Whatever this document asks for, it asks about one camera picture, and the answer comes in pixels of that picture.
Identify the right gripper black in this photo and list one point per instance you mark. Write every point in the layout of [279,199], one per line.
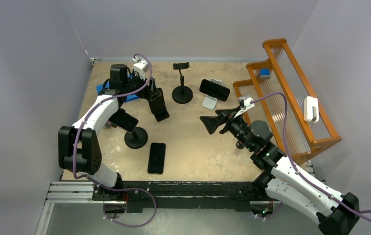
[212,123]

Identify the black round-base pole stand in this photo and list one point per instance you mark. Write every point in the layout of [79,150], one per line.
[182,94]

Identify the black phone on silver stand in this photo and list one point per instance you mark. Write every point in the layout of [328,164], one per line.
[214,90]

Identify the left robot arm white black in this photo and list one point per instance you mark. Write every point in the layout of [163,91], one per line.
[78,145]

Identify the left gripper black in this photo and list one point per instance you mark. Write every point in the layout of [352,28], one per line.
[150,92]

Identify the purple-cased phone on stand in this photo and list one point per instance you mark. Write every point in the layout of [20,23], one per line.
[123,120]

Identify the black base frame rail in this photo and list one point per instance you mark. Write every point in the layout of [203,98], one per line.
[238,196]

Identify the blue small block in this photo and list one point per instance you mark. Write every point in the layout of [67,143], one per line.
[265,74]

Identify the orange wooden rack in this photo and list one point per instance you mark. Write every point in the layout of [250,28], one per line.
[288,87]

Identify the silver phone stand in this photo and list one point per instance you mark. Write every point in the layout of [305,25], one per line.
[210,102]

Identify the black round-base stand left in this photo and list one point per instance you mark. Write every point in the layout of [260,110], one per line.
[136,139]

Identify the black folding phone stand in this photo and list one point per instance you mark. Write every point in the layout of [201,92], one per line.
[161,115]

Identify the black phone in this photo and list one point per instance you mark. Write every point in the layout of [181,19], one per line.
[214,90]
[156,158]
[158,107]

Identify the black phone on folding stand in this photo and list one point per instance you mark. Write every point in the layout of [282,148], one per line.
[158,107]

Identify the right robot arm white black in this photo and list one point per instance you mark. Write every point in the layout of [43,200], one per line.
[331,210]

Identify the white clip on rack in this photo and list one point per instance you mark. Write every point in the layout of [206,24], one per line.
[311,110]

